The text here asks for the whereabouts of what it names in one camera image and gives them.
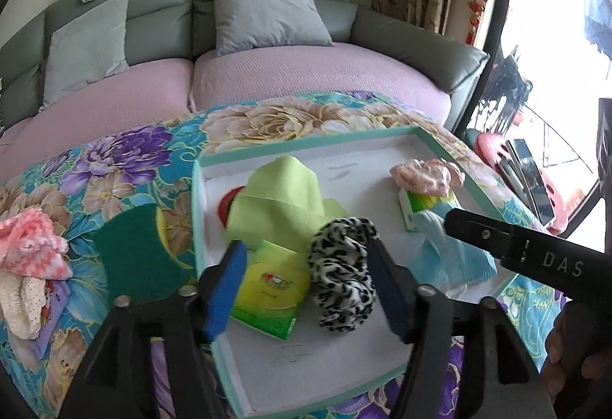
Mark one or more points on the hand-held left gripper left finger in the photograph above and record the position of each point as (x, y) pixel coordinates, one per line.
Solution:
(224, 294)

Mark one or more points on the pink white striped fuzzy sock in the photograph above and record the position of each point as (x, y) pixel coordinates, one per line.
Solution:
(28, 242)

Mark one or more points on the lilac printed cloth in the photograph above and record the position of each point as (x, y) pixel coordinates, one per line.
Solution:
(55, 314)

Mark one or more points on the light green cloth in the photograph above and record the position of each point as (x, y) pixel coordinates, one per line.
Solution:
(282, 203)

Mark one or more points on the dark window frame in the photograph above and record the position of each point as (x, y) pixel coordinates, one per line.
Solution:
(495, 41)

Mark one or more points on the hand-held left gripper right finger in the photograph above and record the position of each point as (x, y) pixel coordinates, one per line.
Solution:
(389, 290)

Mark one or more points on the person's right hand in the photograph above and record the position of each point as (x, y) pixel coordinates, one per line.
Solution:
(573, 352)

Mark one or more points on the light blue face mask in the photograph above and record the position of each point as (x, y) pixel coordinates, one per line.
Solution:
(459, 261)

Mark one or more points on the smartphone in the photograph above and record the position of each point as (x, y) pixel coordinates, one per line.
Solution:
(530, 180)

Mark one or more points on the red round object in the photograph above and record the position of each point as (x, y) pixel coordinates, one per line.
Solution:
(225, 208)

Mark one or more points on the pink fuzzy scrunchie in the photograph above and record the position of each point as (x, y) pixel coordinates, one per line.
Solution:
(425, 175)

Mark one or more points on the leopard print scrunchie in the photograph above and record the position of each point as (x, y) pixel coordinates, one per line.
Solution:
(339, 275)

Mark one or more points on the white lace cloth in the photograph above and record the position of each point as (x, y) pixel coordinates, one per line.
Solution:
(26, 304)

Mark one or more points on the floral printed blanket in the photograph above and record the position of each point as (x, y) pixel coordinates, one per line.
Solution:
(119, 160)

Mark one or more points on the white tray with teal rim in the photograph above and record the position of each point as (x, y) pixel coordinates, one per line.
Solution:
(306, 366)

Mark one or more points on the grey lilac pillow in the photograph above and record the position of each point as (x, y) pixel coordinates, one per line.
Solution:
(267, 22)

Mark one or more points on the pink sofa cover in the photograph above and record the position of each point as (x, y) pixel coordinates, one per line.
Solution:
(287, 74)

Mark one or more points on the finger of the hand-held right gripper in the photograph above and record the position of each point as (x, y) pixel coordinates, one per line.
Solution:
(483, 235)

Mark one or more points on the pink stool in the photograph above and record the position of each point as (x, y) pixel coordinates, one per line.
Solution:
(487, 146)

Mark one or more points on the green scouring sponge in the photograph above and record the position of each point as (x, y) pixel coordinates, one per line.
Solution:
(134, 256)

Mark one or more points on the white green tissue packet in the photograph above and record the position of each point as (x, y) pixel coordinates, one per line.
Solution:
(416, 208)

